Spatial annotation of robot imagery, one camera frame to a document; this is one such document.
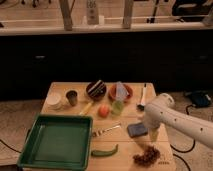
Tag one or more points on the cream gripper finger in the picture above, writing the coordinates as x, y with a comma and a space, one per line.
153, 135

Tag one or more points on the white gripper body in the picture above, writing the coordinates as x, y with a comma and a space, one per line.
149, 122

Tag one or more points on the blue sponge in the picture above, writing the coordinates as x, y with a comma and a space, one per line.
136, 130

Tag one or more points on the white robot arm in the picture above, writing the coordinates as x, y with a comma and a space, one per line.
160, 111

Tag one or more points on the green plastic tray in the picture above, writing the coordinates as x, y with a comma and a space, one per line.
58, 142

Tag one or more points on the dark red grape bunch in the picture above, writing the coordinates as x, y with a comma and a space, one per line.
149, 157

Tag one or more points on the clear plastic container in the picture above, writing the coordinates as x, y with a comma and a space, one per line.
121, 91

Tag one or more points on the black device on floor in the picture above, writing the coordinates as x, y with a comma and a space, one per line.
199, 99

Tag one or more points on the orange peach fruit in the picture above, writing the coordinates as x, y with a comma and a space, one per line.
103, 111

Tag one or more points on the striped black white object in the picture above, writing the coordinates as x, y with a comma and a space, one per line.
95, 86

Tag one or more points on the green chili pepper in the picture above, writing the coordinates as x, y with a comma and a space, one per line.
102, 153

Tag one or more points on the dark brown bowl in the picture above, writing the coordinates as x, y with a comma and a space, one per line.
98, 94

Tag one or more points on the dark metal cup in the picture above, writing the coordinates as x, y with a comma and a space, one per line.
72, 97

